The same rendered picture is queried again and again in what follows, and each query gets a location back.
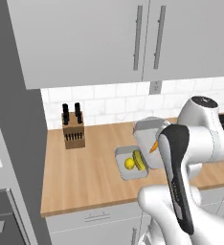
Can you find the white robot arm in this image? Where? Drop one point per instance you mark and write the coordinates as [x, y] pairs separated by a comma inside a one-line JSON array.
[[209, 140]]

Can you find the grey container with shrimp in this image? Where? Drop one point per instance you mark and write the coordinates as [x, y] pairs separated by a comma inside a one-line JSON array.
[[145, 134]]

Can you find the yellow lemon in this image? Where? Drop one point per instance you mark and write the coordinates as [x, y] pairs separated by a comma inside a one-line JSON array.
[[129, 164]]

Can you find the green cucumber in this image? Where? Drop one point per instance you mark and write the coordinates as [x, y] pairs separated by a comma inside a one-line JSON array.
[[138, 160]]

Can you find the orange shrimp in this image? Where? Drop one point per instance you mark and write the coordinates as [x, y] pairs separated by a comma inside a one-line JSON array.
[[153, 147]]

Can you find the grey container with lemon, cucumber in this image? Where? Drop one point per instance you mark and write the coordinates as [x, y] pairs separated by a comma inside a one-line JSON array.
[[129, 174]]

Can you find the wooden knife block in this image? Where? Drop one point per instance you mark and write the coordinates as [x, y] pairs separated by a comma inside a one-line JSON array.
[[74, 137]]

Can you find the grey tall cabinet housing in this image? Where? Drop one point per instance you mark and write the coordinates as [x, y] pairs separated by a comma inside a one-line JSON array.
[[18, 95]]

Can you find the grey drawer front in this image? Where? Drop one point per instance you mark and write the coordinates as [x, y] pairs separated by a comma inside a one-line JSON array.
[[69, 221]]

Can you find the grey base cupboard door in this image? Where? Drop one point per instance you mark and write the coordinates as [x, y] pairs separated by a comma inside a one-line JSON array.
[[94, 236]]

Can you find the grey base cupboard front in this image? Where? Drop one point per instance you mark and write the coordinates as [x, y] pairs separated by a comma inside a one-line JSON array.
[[220, 199]]

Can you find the dark grey oven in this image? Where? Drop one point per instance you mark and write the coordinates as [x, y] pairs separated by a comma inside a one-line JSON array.
[[4, 220]]

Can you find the grey wall outlet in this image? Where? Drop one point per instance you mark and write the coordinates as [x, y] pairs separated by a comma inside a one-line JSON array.
[[155, 87]]

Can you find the grey wall cupboard door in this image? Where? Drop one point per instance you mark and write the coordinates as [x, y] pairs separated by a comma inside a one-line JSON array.
[[197, 38], [78, 41]]

